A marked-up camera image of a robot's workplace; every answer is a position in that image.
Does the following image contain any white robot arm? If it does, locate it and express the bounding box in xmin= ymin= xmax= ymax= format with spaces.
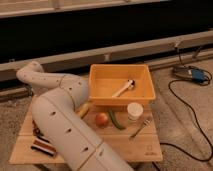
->
xmin=16 ymin=61 xmax=133 ymax=171

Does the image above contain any yellow plastic bin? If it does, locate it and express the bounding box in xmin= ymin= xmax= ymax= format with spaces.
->
xmin=89 ymin=64 xmax=156 ymax=106

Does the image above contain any white brush in bin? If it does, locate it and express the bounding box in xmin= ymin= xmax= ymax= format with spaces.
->
xmin=112 ymin=80 xmax=135 ymax=97

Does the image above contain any green chili pepper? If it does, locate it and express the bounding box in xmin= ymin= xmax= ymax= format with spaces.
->
xmin=108 ymin=109 xmax=126 ymax=130

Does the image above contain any yellow corn cob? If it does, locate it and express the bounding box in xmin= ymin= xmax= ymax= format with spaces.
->
xmin=77 ymin=102 xmax=92 ymax=118

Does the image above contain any white plastic jar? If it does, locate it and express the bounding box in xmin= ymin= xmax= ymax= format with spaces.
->
xmin=127 ymin=102 xmax=144 ymax=122

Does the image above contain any metal fork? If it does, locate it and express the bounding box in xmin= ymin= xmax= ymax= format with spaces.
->
xmin=129 ymin=118 xmax=151 ymax=140

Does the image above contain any brown pine cone toy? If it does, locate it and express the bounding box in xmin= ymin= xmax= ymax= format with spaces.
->
xmin=32 ymin=120 xmax=43 ymax=136

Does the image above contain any blue power device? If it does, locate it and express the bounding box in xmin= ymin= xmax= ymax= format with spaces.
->
xmin=172 ymin=66 xmax=207 ymax=83

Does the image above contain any black cable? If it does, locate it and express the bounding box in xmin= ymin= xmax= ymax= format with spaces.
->
xmin=159 ymin=46 xmax=213 ymax=163

